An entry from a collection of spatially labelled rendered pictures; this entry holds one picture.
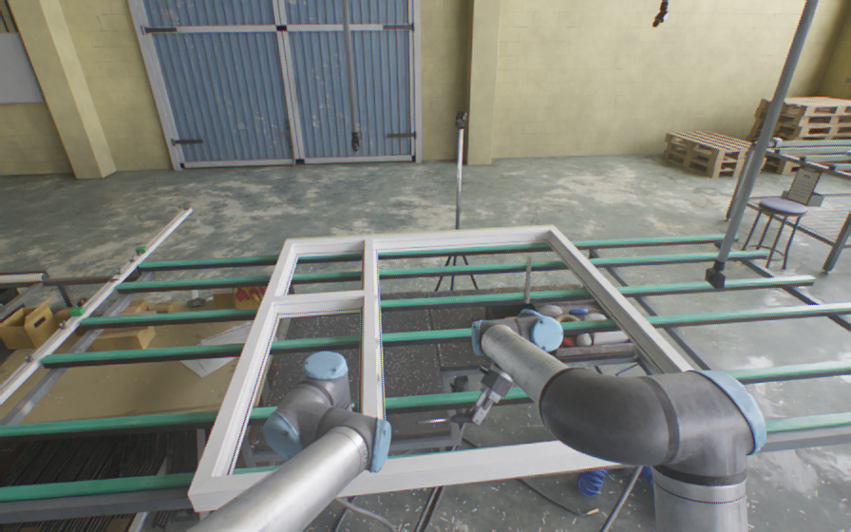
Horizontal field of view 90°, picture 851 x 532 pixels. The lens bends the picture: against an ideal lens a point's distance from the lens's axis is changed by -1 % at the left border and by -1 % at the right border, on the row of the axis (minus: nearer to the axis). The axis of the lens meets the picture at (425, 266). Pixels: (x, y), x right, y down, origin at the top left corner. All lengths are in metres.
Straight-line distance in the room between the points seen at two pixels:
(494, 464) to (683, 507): 0.60
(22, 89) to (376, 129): 5.06
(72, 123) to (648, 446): 8.13
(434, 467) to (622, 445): 0.65
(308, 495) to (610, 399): 0.41
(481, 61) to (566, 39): 1.51
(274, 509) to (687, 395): 0.53
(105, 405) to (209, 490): 0.96
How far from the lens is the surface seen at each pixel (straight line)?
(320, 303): 1.86
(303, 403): 0.89
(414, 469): 1.20
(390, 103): 7.29
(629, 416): 0.63
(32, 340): 2.68
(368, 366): 1.47
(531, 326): 1.17
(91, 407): 2.17
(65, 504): 1.55
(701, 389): 0.69
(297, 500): 0.63
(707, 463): 0.70
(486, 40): 7.06
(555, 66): 7.82
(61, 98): 8.26
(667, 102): 8.81
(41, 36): 8.20
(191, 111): 7.85
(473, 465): 1.21
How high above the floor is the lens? 1.90
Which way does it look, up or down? 28 degrees down
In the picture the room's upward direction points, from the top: straight up
